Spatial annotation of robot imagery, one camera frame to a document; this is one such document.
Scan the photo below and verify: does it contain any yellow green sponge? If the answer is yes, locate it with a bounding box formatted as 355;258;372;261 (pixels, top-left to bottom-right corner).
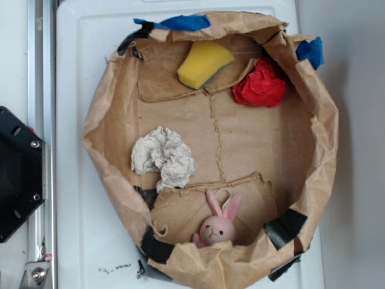
177;40;235;90

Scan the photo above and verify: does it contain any brown paper bag container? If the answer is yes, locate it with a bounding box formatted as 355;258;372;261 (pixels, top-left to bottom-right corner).
82;11;338;288

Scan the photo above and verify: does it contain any crumpled white paper ball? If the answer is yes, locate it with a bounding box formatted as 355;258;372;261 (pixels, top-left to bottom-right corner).
131;126;197;193

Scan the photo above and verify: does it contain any crumpled red paper ball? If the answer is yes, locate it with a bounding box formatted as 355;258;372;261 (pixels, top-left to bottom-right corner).
232;56;286;107

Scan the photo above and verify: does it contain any pink plush bunny toy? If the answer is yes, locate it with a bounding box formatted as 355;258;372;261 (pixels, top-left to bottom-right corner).
192;190;242;248

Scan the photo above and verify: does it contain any blue tape piece top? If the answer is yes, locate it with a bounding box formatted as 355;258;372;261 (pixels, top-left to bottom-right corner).
134;14;211;31

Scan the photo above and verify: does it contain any blue tape piece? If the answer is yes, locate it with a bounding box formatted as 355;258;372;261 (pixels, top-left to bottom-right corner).
296;37;324;70
134;14;211;31

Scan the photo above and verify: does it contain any white plastic tray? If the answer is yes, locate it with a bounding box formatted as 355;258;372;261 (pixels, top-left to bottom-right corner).
56;1;315;288

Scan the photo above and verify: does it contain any blue tape piece right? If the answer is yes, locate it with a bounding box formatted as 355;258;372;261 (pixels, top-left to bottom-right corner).
296;37;324;70

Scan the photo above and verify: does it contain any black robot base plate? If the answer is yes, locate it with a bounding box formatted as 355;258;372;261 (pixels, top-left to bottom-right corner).
1;106;45;243

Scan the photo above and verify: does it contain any aluminium frame rail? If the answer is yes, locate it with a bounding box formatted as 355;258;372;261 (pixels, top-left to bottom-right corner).
27;1;59;288

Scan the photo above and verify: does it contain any metal corner bracket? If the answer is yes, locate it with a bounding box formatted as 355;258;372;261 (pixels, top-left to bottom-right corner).
19;261;52;289

